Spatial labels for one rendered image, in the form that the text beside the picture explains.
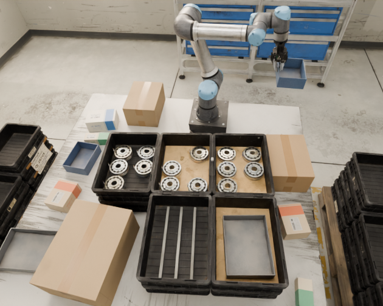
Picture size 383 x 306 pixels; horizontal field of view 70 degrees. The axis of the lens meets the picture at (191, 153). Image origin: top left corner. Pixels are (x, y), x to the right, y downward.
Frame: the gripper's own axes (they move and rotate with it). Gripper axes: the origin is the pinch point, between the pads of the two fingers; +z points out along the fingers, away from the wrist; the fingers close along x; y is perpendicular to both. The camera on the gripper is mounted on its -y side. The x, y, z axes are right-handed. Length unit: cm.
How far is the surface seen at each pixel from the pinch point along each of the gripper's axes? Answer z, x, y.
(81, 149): 25, -124, 45
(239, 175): 26, -19, 58
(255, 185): 27, -11, 64
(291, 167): 27, 8, 51
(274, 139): 25.9, -0.8, 32.4
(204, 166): 24, -39, 56
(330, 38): 61, 55, -137
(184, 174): 22, -49, 62
